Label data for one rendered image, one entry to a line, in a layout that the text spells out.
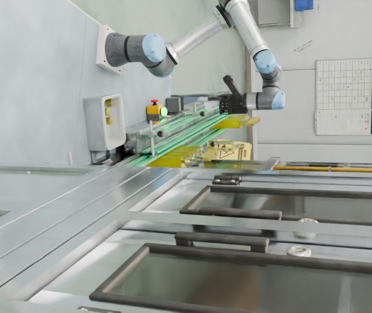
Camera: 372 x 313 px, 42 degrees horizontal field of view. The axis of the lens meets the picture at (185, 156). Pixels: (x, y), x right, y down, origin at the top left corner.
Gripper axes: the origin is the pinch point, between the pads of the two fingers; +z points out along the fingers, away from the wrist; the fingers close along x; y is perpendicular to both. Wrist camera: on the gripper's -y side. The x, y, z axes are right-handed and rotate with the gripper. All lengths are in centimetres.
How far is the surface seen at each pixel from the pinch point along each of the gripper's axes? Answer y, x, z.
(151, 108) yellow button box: 9, 33, 39
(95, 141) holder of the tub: 14.5, -26.1, 39.3
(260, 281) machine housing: 10, -141, -54
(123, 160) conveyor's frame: 24.1, -19.9, 30.3
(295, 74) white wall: 31, 592, 38
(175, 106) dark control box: 11, 61, 37
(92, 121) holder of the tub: 6.1, -26.1, 39.8
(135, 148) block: 21.7, -7.1, 30.7
